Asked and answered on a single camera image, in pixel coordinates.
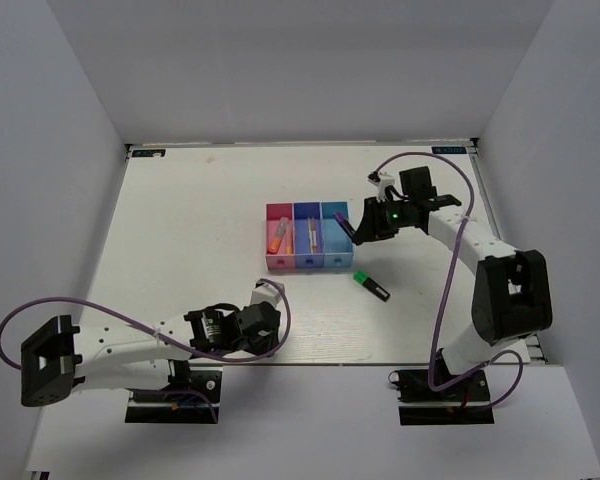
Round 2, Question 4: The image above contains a metal table edge rail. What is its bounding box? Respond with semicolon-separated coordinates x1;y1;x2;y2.
469;138;549;364

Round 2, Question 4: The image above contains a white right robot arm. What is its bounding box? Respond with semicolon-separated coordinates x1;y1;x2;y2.
347;167;553;399

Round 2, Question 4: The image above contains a pink plastic bin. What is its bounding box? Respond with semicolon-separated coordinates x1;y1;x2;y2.
265;203;296;271

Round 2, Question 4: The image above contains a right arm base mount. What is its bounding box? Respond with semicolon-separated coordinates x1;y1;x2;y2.
388;369;495;426

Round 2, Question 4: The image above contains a green cap black highlighter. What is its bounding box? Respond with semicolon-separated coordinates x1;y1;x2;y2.
353;270;390;302

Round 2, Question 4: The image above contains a right corner label sticker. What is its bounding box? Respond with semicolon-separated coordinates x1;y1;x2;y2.
431;145;467;155

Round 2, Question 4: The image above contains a purple cap black highlighter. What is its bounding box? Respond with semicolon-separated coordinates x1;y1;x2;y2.
334;212;356;240

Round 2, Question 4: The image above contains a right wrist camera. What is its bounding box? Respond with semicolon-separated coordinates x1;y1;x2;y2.
367;171;395;202

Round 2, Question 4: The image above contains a purple-blue plastic bin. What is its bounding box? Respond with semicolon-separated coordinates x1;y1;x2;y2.
293;202;324;270

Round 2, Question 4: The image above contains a pink thin pen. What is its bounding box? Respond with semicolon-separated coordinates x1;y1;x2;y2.
314;218;319;253

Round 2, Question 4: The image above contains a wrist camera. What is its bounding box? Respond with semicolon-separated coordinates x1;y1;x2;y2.
367;171;395;202
250;281;285;307

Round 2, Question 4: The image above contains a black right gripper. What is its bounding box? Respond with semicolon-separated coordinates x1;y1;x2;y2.
353;195;414;242

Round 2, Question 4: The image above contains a corner label sticker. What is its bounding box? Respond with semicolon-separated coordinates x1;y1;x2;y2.
431;145;467;155
131;149;166;158

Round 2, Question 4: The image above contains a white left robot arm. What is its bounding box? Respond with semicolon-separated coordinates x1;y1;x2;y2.
20;301;281;407

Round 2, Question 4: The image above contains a light blue plastic bin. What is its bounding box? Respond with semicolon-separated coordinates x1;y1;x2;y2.
321;202;354;269

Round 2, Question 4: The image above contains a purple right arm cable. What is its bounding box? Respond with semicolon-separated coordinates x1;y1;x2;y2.
372;152;525;414

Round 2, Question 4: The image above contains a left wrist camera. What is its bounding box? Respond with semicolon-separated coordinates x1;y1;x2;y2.
250;281;285;307

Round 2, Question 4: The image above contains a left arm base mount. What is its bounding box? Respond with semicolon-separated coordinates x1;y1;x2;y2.
125;366;223;425

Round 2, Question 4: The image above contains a left corner label sticker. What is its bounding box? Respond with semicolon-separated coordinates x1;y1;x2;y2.
131;149;166;158

